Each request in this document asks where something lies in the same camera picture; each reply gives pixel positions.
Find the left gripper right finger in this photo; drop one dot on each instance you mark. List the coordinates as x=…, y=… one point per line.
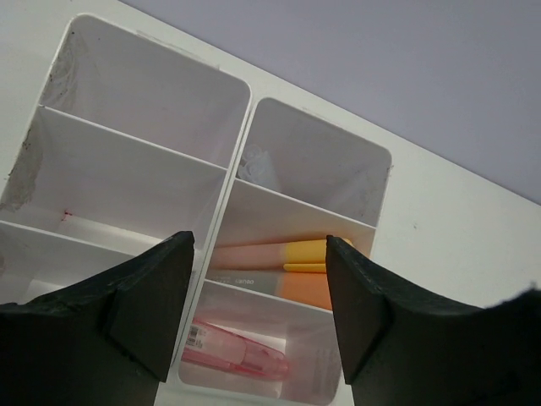
x=401, y=344

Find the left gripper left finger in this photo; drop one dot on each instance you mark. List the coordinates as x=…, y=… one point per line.
x=108, y=340

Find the white compartment container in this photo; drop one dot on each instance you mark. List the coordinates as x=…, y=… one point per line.
x=261, y=331
x=130, y=142

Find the orange pink highlighter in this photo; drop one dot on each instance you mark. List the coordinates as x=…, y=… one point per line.
x=306, y=256

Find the clear pen cap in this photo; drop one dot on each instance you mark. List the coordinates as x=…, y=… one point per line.
x=257, y=168

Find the orange capped glue stick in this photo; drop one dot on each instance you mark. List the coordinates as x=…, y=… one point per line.
x=305, y=288

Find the right white compartment container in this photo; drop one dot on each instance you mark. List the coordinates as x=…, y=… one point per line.
x=261, y=331

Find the left white compartment container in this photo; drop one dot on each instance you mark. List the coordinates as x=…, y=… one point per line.
x=130, y=142

